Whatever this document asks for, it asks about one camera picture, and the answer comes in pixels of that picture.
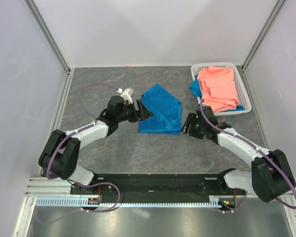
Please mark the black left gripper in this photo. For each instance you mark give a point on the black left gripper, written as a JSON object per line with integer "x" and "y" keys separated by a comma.
{"x": 144, "y": 113}

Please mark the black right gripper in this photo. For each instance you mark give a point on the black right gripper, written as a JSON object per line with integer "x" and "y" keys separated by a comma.
{"x": 190, "y": 119}

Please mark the blue satin napkin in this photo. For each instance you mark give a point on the blue satin napkin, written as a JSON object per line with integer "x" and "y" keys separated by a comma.
{"x": 166, "y": 109}

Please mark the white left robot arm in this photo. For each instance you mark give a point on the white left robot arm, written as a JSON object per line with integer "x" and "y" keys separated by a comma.
{"x": 60, "y": 155}

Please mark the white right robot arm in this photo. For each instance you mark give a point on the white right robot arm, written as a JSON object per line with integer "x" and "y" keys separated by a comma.
{"x": 270, "y": 175}

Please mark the blue cloth in basket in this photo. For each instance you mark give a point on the blue cloth in basket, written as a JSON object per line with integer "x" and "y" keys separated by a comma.
{"x": 195, "y": 89}

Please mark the salmon pink cloth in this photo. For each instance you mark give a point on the salmon pink cloth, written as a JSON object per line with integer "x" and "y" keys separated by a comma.
{"x": 218, "y": 88}

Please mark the white plastic basket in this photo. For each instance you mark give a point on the white plastic basket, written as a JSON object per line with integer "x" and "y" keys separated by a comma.
{"x": 239, "y": 86}

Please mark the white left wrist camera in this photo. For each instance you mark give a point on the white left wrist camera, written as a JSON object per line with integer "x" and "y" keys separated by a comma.
{"x": 126, "y": 94}

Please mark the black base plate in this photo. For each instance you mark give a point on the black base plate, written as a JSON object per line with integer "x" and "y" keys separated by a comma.
{"x": 157, "y": 187}

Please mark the left aluminium frame post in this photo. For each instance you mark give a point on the left aluminium frame post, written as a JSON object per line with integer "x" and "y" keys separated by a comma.
{"x": 47, "y": 34}

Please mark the aluminium frame post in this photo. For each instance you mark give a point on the aluminium frame post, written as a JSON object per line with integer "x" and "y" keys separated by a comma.
{"x": 47, "y": 34}
{"x": 263, "y": 32}

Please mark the white slotted cable duct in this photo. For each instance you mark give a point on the white slotted cable duct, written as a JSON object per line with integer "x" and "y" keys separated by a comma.
{"x": 87, "y": 202}

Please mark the aluminium front rail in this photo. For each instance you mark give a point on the aluminium front rail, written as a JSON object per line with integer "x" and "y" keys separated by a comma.
{"x": 43, "y": 186}

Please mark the right aluminium frame post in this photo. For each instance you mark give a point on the right aluminium frame post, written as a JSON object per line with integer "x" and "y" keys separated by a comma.
{"x": 263, "y": 32}

